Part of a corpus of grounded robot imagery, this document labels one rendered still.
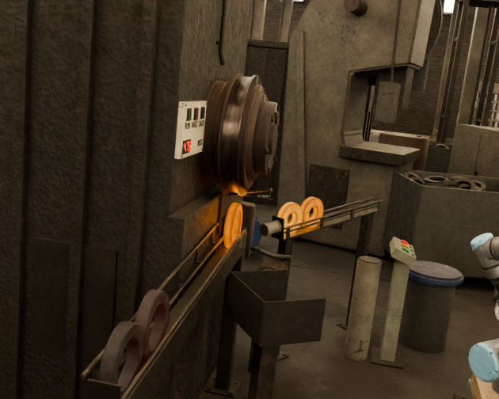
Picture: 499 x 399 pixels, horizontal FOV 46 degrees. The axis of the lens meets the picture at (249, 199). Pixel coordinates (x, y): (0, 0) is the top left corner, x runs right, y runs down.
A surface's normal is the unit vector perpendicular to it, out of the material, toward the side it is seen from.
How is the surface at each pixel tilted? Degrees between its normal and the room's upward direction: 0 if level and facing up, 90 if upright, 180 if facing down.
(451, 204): 90
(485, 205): 90
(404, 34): 90
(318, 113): 90
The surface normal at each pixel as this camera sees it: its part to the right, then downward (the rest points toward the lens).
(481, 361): -0.90, 0.07
